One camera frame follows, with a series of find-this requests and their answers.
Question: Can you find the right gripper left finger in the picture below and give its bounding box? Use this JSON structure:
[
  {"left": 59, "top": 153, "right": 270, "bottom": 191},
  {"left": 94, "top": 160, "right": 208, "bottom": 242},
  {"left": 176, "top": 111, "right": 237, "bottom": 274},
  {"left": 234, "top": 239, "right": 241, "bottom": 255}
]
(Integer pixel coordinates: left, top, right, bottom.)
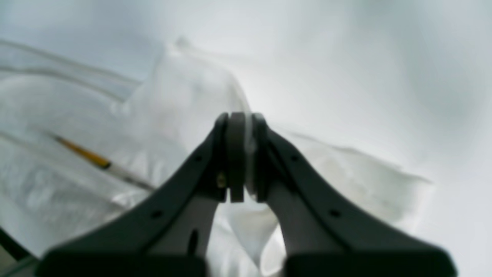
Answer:
[{"left": 35, "top": 112, "right": 246, "bottom": 277}]

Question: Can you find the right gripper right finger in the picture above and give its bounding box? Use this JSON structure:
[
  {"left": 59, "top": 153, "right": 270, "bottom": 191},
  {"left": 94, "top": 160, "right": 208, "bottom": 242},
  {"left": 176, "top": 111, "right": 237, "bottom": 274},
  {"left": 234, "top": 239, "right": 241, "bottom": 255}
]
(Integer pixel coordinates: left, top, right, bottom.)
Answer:
[{"left": 252, "top": 113, "right": 457, "bottom": 277}]

